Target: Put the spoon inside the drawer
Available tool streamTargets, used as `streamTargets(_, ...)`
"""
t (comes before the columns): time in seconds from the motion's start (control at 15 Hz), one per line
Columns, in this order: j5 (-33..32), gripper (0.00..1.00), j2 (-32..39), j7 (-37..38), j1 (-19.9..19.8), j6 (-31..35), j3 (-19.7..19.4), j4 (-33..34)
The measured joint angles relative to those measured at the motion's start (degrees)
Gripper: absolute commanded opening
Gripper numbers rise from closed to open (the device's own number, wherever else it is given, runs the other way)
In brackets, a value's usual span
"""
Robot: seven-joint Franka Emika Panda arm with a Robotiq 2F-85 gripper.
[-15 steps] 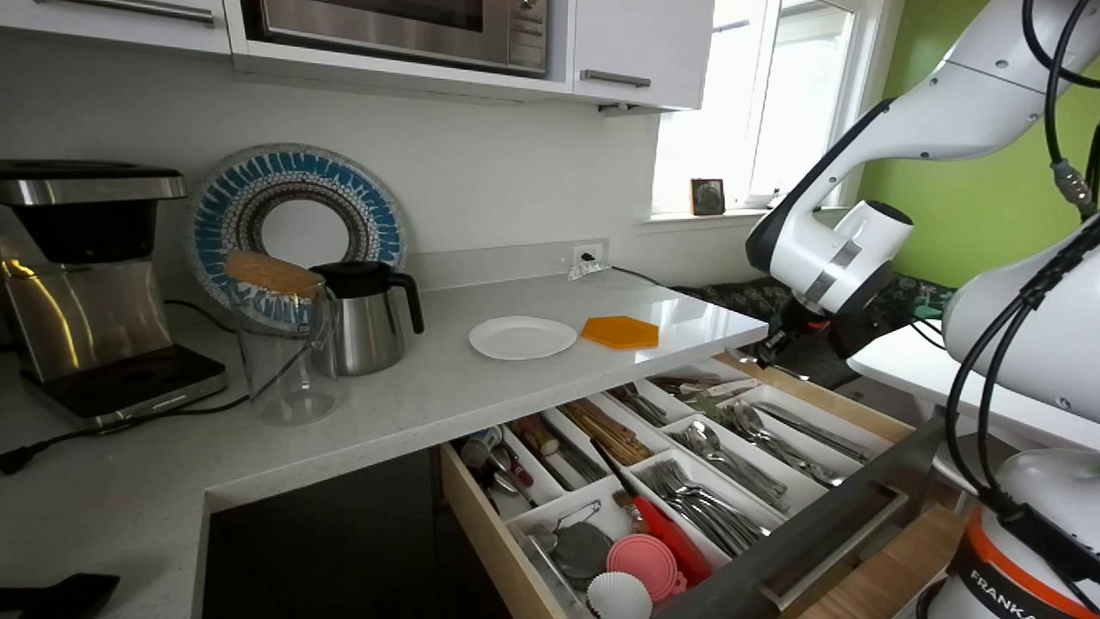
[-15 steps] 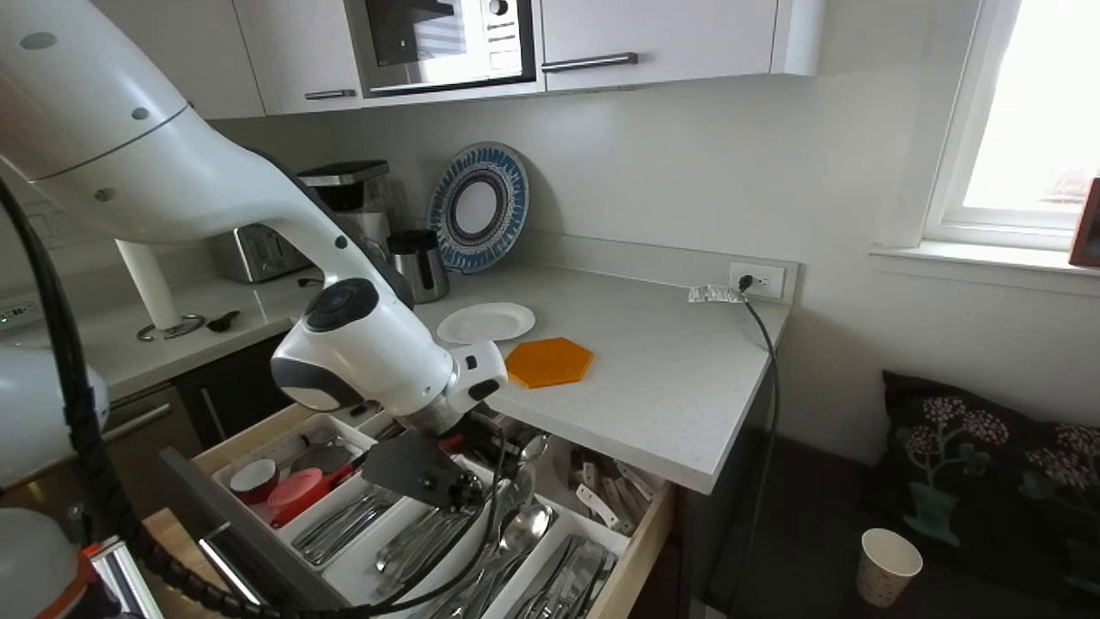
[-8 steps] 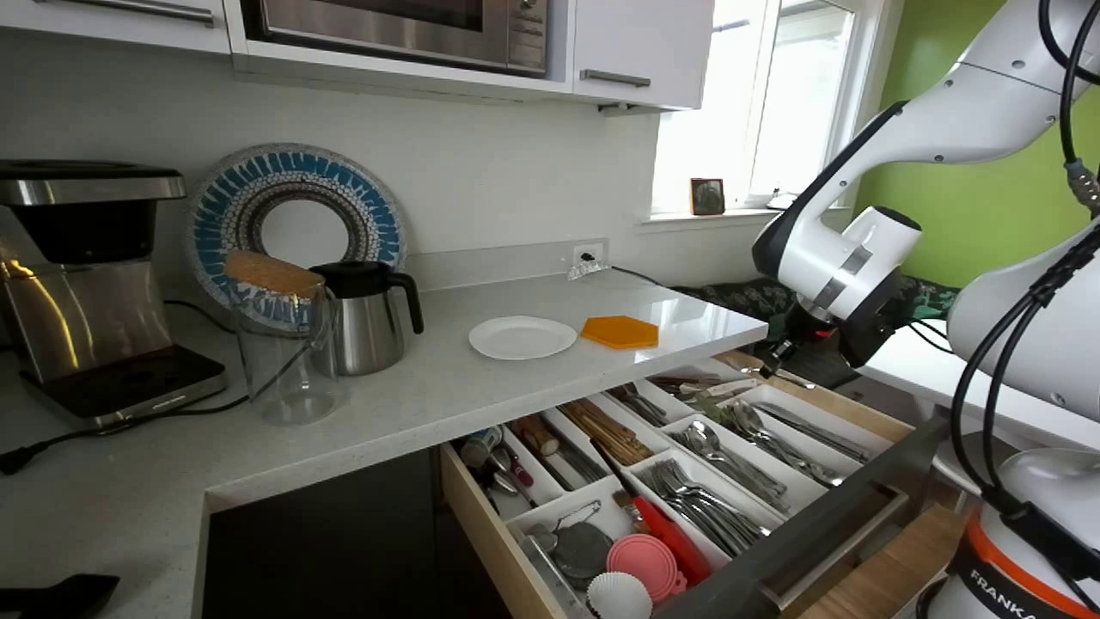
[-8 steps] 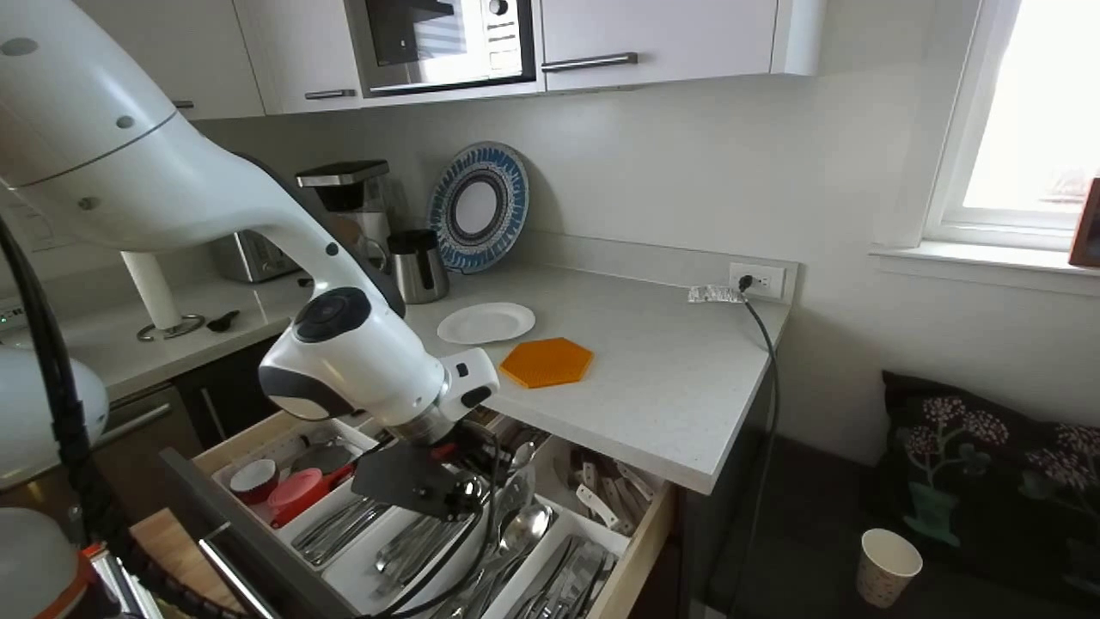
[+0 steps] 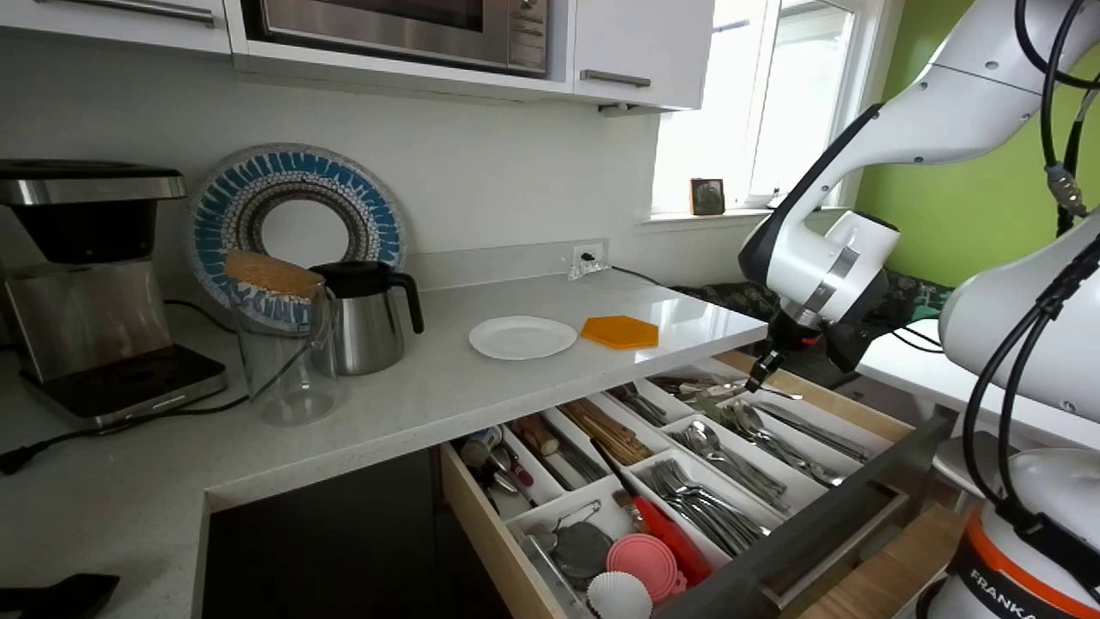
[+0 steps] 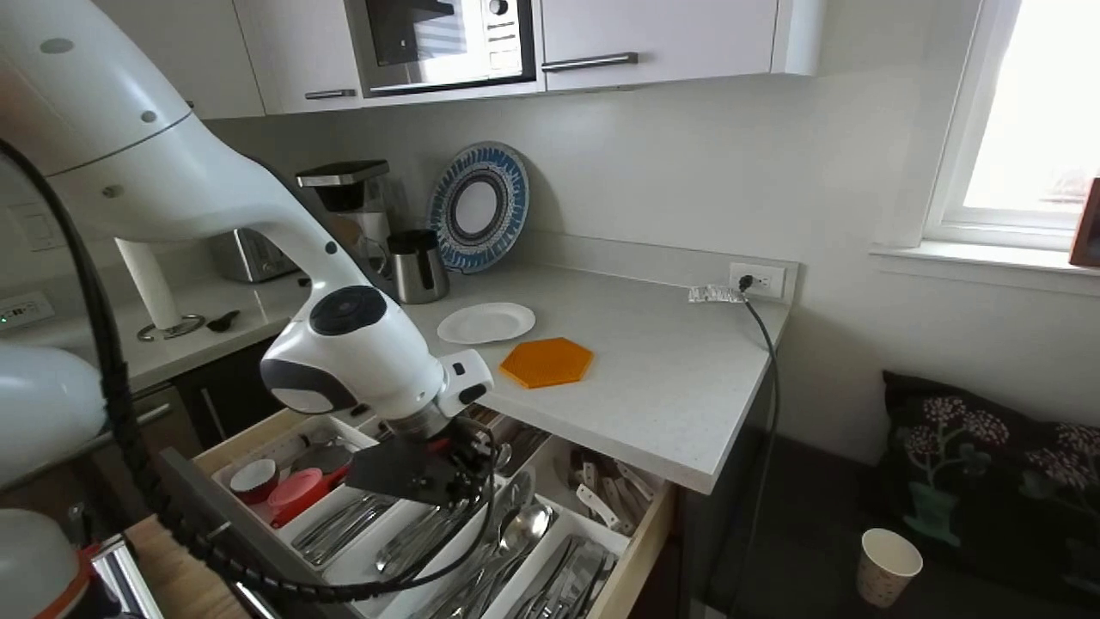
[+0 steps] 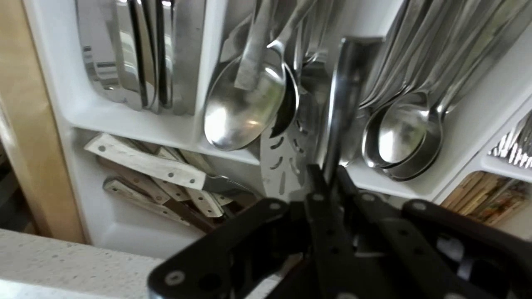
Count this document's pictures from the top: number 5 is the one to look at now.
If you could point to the white table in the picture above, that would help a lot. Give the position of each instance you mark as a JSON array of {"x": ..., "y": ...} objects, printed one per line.
[{"x": 906, "y": 367}]

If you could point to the flat black device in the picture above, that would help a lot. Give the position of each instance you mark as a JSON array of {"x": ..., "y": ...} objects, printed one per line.
[{"x": 51, "y": 597}]

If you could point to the steel table knife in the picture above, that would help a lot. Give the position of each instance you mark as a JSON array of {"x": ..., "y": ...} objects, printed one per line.
[{"x": 826, "y": 436}]

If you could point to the white round plate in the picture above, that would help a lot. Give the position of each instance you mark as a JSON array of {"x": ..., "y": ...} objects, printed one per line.
[{"x": 520, "y": 340}]

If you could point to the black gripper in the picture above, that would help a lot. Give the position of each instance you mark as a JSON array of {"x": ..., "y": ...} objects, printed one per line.
[{"x": 791, "y": 341}]

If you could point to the black steel coffee maker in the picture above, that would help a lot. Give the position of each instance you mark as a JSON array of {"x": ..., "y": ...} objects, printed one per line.
[{"x": 89, "y": 287}]

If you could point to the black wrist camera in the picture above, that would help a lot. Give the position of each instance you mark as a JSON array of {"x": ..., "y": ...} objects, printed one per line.
[{"x": 847, "y": 340}]

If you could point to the tan rectangular sponge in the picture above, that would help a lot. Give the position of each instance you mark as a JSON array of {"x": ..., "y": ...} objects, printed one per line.
[{"x": 271, "y": 275}]

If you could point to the steel fork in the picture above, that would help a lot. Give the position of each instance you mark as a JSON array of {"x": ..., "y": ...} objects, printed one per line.
[{"x": 687, "y": 500}]

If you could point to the white cup in drawer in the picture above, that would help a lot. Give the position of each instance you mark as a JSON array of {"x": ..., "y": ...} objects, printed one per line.
[{"x": 616, "y": 601}]

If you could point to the wooden kitchen drawer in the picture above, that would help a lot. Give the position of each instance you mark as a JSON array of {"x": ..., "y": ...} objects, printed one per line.
[{"x": 481, "y": 537}]

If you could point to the grey round strainer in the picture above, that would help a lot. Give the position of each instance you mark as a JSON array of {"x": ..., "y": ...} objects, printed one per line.
[{"x": 580, "y": 556}]

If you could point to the orange hexagonal trivet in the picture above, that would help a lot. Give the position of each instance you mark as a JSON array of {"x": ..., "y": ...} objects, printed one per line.
[{"x": 619, "y": 330}]

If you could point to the clear glass jar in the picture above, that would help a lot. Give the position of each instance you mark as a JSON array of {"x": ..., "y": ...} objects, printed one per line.
[{"x": 293, "y": 383}]

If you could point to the steel thermal carafe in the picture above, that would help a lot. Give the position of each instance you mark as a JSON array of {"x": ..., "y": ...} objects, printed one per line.
[{"x": 363, "y": 328}]

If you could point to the wide white cabinet door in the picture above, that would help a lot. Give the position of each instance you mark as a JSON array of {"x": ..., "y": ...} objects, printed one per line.
[{"x": 641, "y": 39}]

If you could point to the white cutlery tray insert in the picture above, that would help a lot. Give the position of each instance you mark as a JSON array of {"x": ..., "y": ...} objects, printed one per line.
[{"x": 641, "y": 453}]

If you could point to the large steel spoon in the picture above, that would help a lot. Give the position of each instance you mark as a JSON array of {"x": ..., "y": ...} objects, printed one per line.
[
  {"x": 791, "y": 453},
  {"x": 710, "y": 440}
]

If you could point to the steel built-in microwave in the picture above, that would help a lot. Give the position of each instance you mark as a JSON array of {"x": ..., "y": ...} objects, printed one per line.
[{"x": 401, "y": 35}]

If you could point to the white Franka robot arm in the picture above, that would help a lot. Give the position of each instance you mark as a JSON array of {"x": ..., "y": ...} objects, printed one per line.
[{"x": 972, "y": 92}]

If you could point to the blue patterned decorative plate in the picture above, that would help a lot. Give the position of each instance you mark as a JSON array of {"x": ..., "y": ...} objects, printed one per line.
[{"x": 217, "y": 218}]

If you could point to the small dark picture frame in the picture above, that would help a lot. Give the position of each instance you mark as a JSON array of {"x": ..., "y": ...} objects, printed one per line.
[{"x": 705, "y": 199}]

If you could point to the red cup in drawer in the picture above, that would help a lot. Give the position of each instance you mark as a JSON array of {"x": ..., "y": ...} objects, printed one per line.
[{"x": 642, "y": 565}]

